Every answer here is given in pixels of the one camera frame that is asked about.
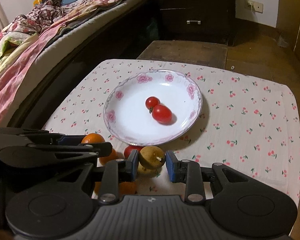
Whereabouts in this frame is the large brown longan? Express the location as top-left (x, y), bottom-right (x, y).
top-left (139, 146), bottom-right (166, 170)

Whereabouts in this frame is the oval red tomato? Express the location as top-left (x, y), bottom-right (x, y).
top-left (151, 104), bottom-right (172, 124)

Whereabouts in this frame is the small round red tomato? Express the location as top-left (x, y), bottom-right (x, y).
top-left (145, 96), bottom-right (160, 110)

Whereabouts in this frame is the large orange tangerine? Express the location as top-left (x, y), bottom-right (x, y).
top-left (94, 181), bottom-right (101, 195)

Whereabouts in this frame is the white floral plate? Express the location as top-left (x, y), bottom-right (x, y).
top-left (103, 70), bottom-right (203, 146)

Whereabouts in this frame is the pink floral blanket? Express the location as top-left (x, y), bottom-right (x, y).
top-left (0, 0), bottom-right (125, 127)

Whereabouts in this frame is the cherry print tablecloth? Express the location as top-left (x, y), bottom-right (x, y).
top-left (44, 59), bottom-right (300, 203)

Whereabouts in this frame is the beige mattress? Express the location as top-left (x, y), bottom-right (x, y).
top-left (0, 0), bottom-right (148, 128)

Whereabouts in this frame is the dark wooden nightstand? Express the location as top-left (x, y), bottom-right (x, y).
top-left (149, 0), bottom-right (235, 46)

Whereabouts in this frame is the white wall outlet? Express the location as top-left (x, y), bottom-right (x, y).
top-left (244, 0), bottom-right (263, 14)

